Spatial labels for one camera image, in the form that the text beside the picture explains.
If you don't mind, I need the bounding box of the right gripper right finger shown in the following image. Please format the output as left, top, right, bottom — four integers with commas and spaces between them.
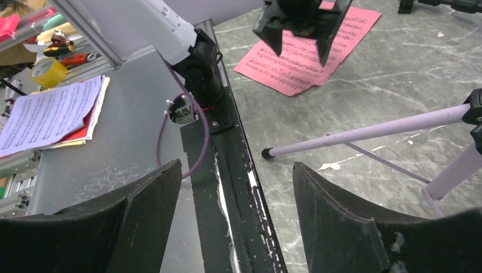
293, 162, 481, 272

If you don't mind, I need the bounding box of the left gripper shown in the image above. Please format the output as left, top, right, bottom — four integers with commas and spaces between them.
252, 0, 352, 67

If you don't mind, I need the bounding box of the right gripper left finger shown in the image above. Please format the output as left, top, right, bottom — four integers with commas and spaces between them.
1, 160, 182, 272

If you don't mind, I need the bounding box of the pink sheet music page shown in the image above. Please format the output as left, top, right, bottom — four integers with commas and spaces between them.
234, 7, 381, 97

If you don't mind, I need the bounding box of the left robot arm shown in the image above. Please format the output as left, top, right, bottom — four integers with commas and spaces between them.
74, 1, 351, 107

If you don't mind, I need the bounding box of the stack of sheet music papers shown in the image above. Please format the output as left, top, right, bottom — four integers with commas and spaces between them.
1, 76, 105, 157

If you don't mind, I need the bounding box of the black microphone desk stand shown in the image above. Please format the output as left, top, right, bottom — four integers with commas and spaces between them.
397, 0, 481, 14

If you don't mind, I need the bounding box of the yellow tape roll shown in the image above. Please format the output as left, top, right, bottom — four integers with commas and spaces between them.
30, 57, 68, 88

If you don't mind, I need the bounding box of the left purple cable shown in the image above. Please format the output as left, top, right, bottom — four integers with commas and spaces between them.
156, 56, 211, 180

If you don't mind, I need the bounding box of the orange handled tool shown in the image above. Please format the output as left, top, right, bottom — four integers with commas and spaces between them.
60, 53, 101, 67

